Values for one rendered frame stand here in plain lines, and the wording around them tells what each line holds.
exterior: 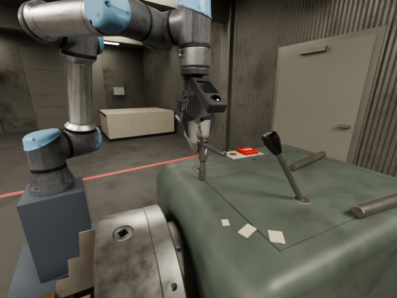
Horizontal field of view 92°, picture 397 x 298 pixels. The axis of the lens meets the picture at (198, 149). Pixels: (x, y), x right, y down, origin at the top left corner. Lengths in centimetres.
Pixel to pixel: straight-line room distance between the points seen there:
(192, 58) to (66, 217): 76
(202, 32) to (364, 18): 296
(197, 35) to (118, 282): 48
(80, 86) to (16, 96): 889
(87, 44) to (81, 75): 11
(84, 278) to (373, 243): 51
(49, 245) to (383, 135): 321
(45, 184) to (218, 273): 74
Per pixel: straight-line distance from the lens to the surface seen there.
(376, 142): 319
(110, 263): 37
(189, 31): 49
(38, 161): 90
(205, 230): 36
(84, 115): 91
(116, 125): 632
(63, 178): 93
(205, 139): 46
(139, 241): 38
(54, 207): 92
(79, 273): 50
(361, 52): 322
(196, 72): 48
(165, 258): 36
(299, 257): 34
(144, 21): 49
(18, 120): 982
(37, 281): 113
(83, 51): 84
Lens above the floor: 148
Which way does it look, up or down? 17 degrees down
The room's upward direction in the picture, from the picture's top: straight up
